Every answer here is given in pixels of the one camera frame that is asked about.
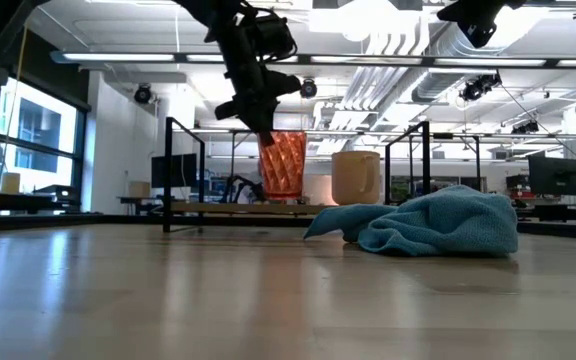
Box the cream mug with handle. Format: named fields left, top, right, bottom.
left=331, top=150, right=382, bottom=207

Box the beige box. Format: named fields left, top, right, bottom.
left=0, top=172, right=22, bottom=195

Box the cardboard box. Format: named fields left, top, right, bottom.
left=127, top=180, right=152, bottom=199

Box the black ceiling spotlight cluster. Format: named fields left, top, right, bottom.
left=460, top=73, right=503, bottom=103

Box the black wire dish rack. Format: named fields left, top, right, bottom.
left=161, top=116, right=432, bottom=235

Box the long linear ceiling light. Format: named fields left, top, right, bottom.
left=50, top=49, right=576, bottom=70

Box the black desktop device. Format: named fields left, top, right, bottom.
left=32, top=183, right=77, bottom=202

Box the red faceted plastic cup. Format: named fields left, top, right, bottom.
left=257, top=130, right=308, bottom=202

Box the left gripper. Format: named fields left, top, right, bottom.
left=214, top=68, right=302, bottom=148

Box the background black metal frame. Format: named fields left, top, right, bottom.
left=187, top=128, right=576, bottom=196

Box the black computer monitor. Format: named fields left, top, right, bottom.
left=150, top=153, right=199, bottom=190
left=527, top=156, right=576, bottom=197

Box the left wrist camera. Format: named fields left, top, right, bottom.
left=250, top=12, right=299, bottom=61

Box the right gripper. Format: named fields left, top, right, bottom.
left=436, top=0, right=528, bottom=50

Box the silver ventilation duct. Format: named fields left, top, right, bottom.
left=410, top=19, right=519, bottom=104

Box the black aluminium rig frame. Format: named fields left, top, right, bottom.
left=0, top=212, right=576, bottom=241

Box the large window with dark frame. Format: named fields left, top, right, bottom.
left=0, top=74, right=89, bottom=216

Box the blue microfibre cloth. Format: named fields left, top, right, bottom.
left=302, top=184, right=519, bottom=259

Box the background desk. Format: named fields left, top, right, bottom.
left=0, top=192, right=83, bottom=217

